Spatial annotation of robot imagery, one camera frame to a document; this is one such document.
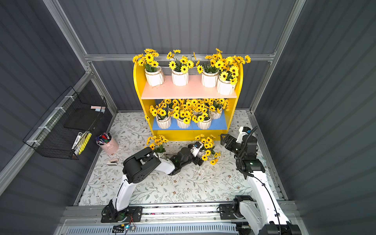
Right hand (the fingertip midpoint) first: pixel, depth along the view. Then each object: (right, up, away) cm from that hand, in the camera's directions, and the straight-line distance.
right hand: (229, 137), depth 79 cm
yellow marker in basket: (-72, -3, -11) cm, 72 cm away
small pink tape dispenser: (-70, -17, +12) cm, 73 cm away
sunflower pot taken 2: (-12, -8, +2) cm, 15 cm away
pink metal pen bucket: (-72, -4, +10) cm, 73 cm away
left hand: (-13, -10, +14) cm, 22 cm away
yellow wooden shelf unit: (-19, +14, +4) cm, 24 cm away
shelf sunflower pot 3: (-13, +9, +7) cm, 17 cm away
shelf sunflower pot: (-36, +13, -1) cm, 39 cm away
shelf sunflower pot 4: (-5, +19, +11) cm, 22 cm away
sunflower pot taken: (-41, -5, +8) cm, 42 cm away
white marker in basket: (-76, -1, -10) cm, 76 cm away
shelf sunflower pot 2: (-26, +16, +5) cm, 30 cm away
